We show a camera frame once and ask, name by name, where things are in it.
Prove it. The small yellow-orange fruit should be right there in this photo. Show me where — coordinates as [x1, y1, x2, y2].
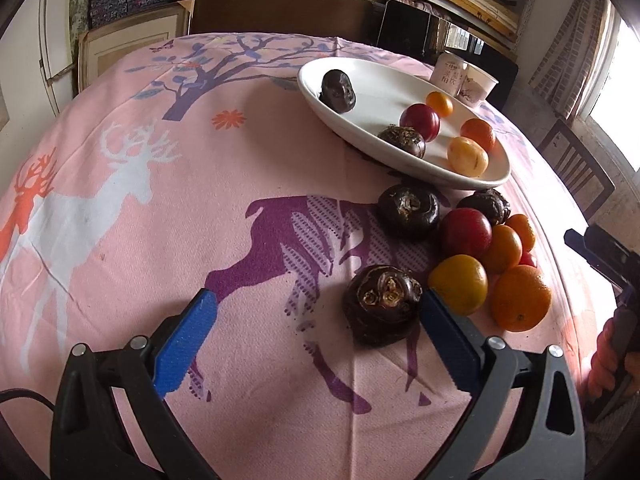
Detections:
[427, 255, 488, 316]

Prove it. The large orange tangerine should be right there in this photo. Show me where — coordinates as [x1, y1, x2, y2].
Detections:
[489, 264, 552, 333]
[506, 214, 536, 252]

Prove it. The red cherry tomato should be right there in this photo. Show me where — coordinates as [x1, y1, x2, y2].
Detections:
[520, 252, 538, 268]

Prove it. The small orange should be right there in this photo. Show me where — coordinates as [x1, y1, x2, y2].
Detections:
[460, 118, 496, 154]
[480, 224, 523, 274]
[425, 91, 454, 118]

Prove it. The large yellow round fruit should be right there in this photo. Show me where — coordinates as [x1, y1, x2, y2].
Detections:
[447, 136, 489, 178]

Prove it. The dark water chestnut small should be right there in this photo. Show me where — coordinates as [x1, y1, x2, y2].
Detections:
[378, 125, 426, 158]

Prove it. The dark red plum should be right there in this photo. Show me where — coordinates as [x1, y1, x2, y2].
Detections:
[399, 103, 440, 142]

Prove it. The person's right hand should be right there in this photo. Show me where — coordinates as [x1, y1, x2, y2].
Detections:
[587, 318, 639, 401]

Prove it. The dark wooden chair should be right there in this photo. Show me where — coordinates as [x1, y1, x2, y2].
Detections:
[537, 118, 615, 221]

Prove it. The pink deer print tablecloth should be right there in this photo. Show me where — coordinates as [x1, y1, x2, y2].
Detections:
[1, 34, 615, 479]

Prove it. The white oval plate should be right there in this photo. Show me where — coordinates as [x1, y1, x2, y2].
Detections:
[296, 56, 512, 191]

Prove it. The white paper cup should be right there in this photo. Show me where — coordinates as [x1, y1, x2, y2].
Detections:
[457, 63, 498, 108]

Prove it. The framed picture leaning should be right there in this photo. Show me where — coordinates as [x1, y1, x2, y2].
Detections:
[77, 0, 195, 92]

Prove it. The dark wooden cabinet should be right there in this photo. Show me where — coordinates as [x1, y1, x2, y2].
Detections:
[191, 0, 384, 44]

